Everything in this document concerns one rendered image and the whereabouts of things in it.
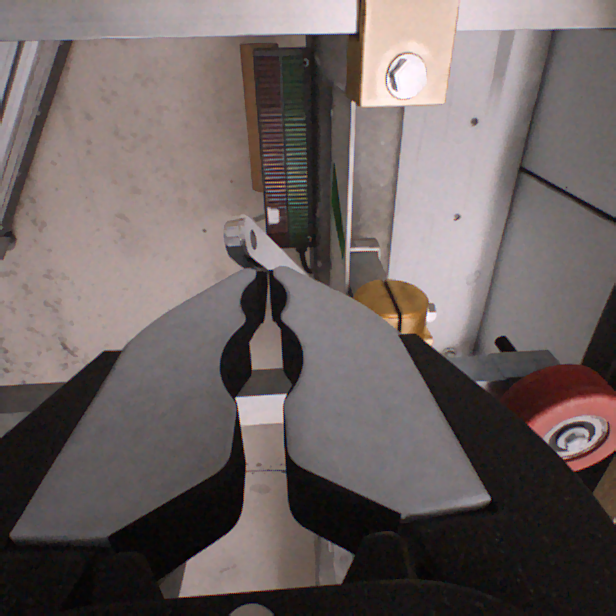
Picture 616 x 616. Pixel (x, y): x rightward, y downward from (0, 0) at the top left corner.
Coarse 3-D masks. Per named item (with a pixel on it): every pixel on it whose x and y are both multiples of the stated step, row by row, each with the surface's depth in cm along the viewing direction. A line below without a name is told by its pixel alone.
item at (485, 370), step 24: (456, 360) 34; (480, 360) 34; (504, 360) 34; (528, 360) 34; (552, 360) 34; (24, 384) 33; (48, 384) 33; (264, 384) 32; (288, 384) 32; (480, 384) 32; (504, 384) 32; (0, 408) 31; (24, 408) 31; (240, 408) 32; (264, 408) 32; (0, 432) 31
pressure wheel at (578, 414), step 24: (504, 336) 38; (528, 384) 30; (552, 384) 29; (576, 384) 28; (600, 384) 28; (528, 408) 29; (552, 408) 28; (576, 408) 27; (600, 408) 28; (552, 432) 29; (576, 432) 29; (600, 432) 29; (576, 456) 31; (600, 456) 30
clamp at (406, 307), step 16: (368, 288) 30; (384, 288) 30; (400, 288) 30; (416, 288) 30; (368, 304) 28; (384, 304) 28; (400, 304) 28; (416, 304) 28; (432, 304) 30; (400, 320) 28; (416, 320) 28; (432, 320) 30
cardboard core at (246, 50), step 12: (240, 48) 88; (252, 48) 86; (252, 60) 87; (252, 72) 88; (252, 84) 90; (252, 96) 91; (252, 108) 92; (252, 120) 94; (252, 132) 95; (252, 144) 97; (252, 156) 99; (252, 168) 101; (252, 180) 103
